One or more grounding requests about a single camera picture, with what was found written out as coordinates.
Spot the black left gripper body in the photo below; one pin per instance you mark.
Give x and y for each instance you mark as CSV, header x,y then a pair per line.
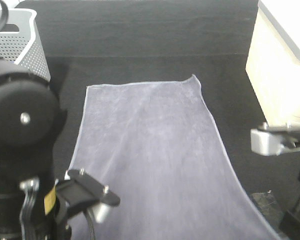
x,y
63,201

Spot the grey microfibre towel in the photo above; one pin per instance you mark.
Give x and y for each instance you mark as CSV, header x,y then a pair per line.
x,y
157,146

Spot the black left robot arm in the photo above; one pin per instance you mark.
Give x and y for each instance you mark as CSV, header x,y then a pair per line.
x,y
31,119

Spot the grey perforated laundry basket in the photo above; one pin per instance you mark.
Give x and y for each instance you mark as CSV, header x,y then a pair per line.
x,y
23,46

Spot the clear tape strip right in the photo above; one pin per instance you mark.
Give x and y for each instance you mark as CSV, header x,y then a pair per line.
x,y
268,206

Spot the white plastic storage bin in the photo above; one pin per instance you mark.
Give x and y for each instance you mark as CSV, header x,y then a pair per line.
x,y
273,62

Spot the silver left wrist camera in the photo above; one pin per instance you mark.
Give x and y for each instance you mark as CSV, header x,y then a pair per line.
x,y
95,192

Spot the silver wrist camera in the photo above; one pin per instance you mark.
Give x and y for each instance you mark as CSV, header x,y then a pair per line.
x,y
275,140
95,192

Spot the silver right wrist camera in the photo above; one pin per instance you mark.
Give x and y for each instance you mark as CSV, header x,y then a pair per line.
x,y
275,140

